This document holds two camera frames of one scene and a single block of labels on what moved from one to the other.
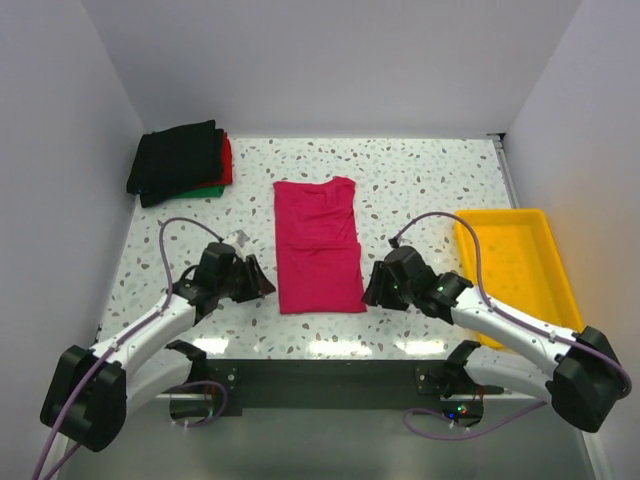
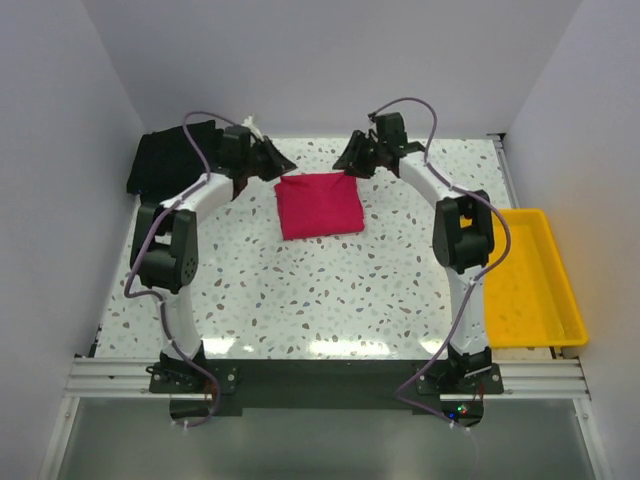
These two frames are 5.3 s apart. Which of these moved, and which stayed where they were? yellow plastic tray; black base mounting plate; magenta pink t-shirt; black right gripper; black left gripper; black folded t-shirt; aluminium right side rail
Moved: magenta pink t-shirt; black right gripper; black left gripper
Stayed: black base mounting plate; yellow plastic tray; black folded t-shirt; aluminium right side rail
